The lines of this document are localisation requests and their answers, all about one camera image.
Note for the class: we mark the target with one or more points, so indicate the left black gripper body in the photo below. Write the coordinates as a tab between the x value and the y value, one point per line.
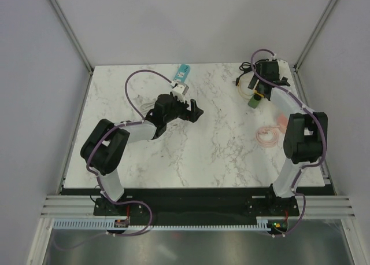
179	110

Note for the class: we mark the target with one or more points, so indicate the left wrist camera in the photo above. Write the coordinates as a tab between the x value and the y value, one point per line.
179	90

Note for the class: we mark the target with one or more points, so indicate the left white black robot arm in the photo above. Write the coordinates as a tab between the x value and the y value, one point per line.
104	148

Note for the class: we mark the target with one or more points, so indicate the green power strip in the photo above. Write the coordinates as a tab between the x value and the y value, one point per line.
254	102

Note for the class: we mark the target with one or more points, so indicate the teal power strip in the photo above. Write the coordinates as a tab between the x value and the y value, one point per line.
182	73

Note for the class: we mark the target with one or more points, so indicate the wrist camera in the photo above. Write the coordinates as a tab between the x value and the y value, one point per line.
179	90
275	57

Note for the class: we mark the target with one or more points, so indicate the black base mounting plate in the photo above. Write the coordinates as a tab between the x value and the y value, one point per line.
198	206

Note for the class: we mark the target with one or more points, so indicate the left aluminium frame post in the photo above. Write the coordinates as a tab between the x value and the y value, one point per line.
58	11

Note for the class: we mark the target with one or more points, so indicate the yellow cube socket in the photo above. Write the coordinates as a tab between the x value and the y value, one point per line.
258	95

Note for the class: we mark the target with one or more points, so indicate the pink cube socket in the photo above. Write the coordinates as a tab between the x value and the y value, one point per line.
282	123

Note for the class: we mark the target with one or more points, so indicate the white slotted cable duct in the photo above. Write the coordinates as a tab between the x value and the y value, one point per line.
120	225

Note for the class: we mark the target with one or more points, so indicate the right aluminium frame post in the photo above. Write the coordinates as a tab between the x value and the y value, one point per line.
324	17

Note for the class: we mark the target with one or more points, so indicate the aluminium frame post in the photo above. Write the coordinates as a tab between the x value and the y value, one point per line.
324	17
58	11

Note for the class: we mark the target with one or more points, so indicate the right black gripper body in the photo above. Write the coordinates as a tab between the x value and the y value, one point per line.
258	70

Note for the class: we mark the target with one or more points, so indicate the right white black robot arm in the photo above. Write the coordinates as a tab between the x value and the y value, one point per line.
305	139

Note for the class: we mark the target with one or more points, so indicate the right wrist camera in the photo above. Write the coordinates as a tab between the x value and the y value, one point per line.
275	57

